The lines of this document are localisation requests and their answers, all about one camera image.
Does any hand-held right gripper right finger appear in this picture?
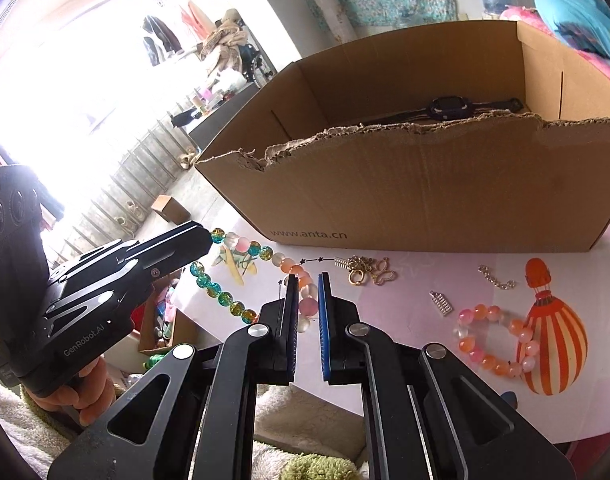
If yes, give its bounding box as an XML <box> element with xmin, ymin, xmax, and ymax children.
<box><xmin>317</xmin><ymin>271</ymin><xmax>576</xmax><ymax>480</ymax></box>

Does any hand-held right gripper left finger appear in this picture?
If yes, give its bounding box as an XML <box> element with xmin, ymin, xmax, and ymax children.
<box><xmin>47</xmin><ymin>274</ymin><xmax>301</xmax><ymax>480</ymax></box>

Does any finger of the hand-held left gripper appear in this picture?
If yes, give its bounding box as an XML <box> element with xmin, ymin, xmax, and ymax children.
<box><xmin>44</xmin><ymin>239</ymin><xmax>215</xmax><ymax>342</ymax></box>
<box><xmin>54</xmin><ymin>220</ymin><xmax>213</xmax><ymax>282</ymax></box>

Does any pink orange bead bracelet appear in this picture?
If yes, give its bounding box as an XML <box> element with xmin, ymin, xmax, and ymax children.
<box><xmin>224</xmin><ymin>232</ymin><xmax>322</xmax><ymax>335</ymax></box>
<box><xmin>452</xmin><ymin>302</ymin><xmax>541</xmax><ymax>378</ymax></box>

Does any green yellow bead bracelet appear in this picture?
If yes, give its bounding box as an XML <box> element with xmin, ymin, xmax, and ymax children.
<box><xmin>189</xmin><ymin>227</ymin><xmax>286</xmax><ymax>325</ymax></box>

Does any gold butterfly pendant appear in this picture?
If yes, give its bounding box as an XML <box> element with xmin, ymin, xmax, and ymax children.
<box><xmin>369</xmin><ymin>257</ymin><xmax>397</xmax><ymax>286</ymax></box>

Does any torn brown cardboard box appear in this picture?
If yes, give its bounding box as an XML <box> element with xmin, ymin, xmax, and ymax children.
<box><xmin>195</xmin><ymin>19</ymin><xmax>610</xmax><ymax>253</ymax></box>

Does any person's left hand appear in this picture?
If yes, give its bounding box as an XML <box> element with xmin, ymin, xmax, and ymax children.
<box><xmin>30</xmin><ymin>357</ymin><xmax>118</xmax><ymax>428</ymax></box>

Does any small cardboard box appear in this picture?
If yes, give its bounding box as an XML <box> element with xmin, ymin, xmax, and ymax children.
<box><xmin>151</xmin><ymin>194</ymin><xmax>185</xmax><ymax>225</ymax></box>

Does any gold clasp charm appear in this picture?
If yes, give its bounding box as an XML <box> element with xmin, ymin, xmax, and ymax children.
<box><xmin>346</xmin><ymin>255</ymin><xmax>378</xmax><ymax>287</ymax></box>

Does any open cardboard box with clutter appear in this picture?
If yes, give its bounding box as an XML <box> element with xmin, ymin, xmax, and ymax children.
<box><xmin>137</xmin><ymin>280</ymin><xmax>206</xmax><ymax>356</ymax></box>

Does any metal balcony railing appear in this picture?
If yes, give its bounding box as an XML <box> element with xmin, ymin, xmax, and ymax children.
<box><xmin>55</xmin><ymin>105</ymin><xmax>201</xmax><ymax>261</ymax></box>

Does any white fluffy blanket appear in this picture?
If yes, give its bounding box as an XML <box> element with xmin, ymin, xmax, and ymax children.
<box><xmin>0</xmin><ymin>375</ymin><xmax>371</xmax><ymax>480</ymax></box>

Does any silver tower charm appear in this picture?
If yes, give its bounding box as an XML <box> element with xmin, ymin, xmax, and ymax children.
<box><xmin>429</xmin><ymin>290</ymin><xmax>451</xmax><ymax>317</ymax></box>

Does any green fluffy cloth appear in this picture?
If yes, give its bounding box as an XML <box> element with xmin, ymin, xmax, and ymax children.
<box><xmin>282</xmin><ymin>455</ymin><xmax>361</xmax><ymax>480</ymax></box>

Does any dark hanging jacket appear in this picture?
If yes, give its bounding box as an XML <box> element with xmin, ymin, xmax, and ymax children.
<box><xmin>142</xmin><ymin>15</ymin><xmax>182</xmax><ymax>67</ymax></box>

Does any beige cloth pile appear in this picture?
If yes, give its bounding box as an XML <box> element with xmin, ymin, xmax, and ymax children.
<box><xmin>197</xmin><ymin>8</ymin><xmax>251</xmax><ymax>77</ymax></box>

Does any pink hanging garment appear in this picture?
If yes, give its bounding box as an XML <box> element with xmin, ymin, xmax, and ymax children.
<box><xmin>180</xmin><ymin>0</ymin><xmax>212</xmax><ymax>46</ymax></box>

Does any dark wrist watch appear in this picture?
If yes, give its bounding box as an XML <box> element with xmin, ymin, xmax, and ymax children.
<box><xmin>355</xmin><ymin>95</ymin><xmax>525</xmax><ymax>127</ymax></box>

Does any white paper roll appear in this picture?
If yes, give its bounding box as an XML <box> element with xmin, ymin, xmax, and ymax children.
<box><xmin>312</xmin><ymin>0</ymin><xmax>358</xmax><ymax>43</ymax></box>

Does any pink patterned blanket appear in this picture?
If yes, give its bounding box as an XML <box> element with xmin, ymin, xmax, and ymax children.
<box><xmin>500</xmin><ymin>5</ymin><xmax>610</xmax><ymax>121</ymax></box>

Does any blue plush pillow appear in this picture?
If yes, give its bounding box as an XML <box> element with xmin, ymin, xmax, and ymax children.
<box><xmin>534</xmin><ymin>0</ymin><xmax>610</xmax><ymax>73</ymax></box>

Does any gold chain bracelet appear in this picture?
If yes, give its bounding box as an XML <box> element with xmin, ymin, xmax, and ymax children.
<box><xmin>478</xmin><ymin>264</ymin><xmax>517</xmax><ymax>291</ymax></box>

